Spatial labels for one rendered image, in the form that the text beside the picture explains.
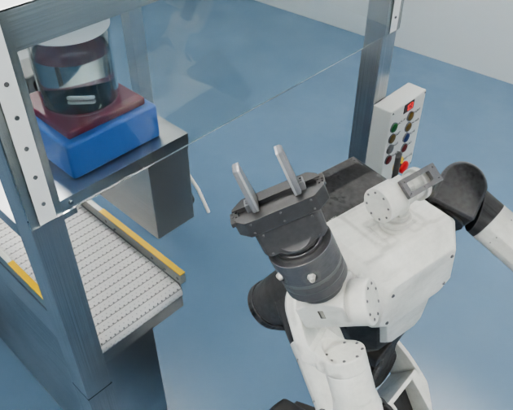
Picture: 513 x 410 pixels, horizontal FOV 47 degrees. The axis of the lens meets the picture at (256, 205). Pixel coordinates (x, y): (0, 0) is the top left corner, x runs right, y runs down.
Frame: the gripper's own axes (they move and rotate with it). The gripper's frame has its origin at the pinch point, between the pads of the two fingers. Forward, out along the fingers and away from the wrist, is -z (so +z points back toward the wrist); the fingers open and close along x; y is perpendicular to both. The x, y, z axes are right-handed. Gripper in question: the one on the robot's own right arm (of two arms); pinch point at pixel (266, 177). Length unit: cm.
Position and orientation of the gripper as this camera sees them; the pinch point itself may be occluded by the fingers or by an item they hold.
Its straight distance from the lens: 71.3
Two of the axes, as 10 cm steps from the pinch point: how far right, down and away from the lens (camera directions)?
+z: 4.0, 7.4, 5.4
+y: 1.0, 5.5, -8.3
